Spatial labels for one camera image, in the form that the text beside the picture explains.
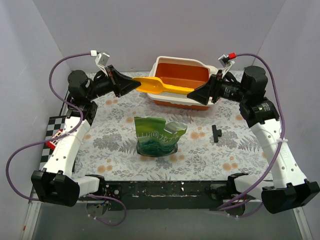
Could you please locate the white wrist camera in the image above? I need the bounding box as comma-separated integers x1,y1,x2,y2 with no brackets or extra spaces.
90,50,110,74
218,52,237,78

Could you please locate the green cat litter bag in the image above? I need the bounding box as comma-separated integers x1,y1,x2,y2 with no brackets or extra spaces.
134,116,188,158

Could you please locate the floral patterned table mat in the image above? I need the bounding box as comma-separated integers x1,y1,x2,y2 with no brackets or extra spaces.
60,69,271,181

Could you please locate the white and orange litter box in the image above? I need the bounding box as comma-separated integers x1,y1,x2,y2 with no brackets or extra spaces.
147,56,218,111

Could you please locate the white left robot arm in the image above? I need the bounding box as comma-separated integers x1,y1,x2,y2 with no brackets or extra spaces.
31,65,141,207

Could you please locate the small black plastic clip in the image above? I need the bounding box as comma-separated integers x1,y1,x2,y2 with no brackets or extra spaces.
211,124,222,143

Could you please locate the red white toy block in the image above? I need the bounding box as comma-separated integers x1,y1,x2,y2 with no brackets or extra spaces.
46,129,63,150

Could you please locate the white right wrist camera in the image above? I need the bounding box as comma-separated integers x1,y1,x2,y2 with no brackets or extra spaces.
218,52,237,78

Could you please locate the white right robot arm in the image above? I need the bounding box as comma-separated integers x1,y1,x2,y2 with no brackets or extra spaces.
187,65,320,214

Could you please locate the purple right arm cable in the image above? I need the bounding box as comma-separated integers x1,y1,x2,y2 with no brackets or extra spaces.
216,52,286,218

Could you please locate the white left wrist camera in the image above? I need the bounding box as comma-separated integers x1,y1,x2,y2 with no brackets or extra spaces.
90,50,110,74

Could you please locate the black white checkerboard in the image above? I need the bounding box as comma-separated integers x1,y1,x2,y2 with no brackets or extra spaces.
37,116,76,173

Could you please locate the yellow plastic litter scoop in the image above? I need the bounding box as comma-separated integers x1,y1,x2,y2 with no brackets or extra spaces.
133,77,195,95

